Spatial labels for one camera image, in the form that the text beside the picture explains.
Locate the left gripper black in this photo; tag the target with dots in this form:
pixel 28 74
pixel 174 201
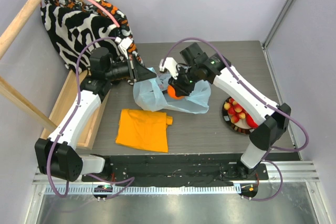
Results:
pixel 142 73

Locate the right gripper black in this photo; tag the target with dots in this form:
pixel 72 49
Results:
pixel 181 87

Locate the fake orange fruit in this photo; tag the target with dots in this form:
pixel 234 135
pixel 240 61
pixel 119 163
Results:
pixel 172 93

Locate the light blue printed plastic bag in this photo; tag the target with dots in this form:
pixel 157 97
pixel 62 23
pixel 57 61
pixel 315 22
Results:
pixel 151 95

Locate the fake lychee bunch red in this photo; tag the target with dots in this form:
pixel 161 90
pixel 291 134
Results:
pixel 235 111

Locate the fake red apple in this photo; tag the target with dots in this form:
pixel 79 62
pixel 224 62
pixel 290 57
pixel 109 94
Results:
pixel 250 122

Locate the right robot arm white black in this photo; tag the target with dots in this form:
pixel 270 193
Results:
pixel 271 119

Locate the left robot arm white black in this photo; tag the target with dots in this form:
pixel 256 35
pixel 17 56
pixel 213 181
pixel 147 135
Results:
pixel 56 155

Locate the zebra pattern fabric bag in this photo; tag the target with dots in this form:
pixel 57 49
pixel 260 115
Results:
pixel 75 29

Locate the orange folded cloth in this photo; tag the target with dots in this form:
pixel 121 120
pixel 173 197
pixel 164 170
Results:
pixel 144 130

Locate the round plate with dark rim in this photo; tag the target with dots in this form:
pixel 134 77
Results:
pixel 240 127

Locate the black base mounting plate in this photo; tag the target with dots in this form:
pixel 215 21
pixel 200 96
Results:
pixel 179 170

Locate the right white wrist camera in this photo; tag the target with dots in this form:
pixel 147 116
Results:
pixel 169 64

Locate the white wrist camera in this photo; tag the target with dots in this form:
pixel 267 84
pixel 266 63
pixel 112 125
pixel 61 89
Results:
pixel 123 45
pixel 169 64

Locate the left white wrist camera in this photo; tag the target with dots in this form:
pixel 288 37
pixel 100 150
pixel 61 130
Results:
pixel 123 45

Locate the wooden rack frame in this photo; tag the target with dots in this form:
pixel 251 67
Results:
pixel 14 48

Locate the aluminium rail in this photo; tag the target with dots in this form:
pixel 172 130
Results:
pixel 279 172

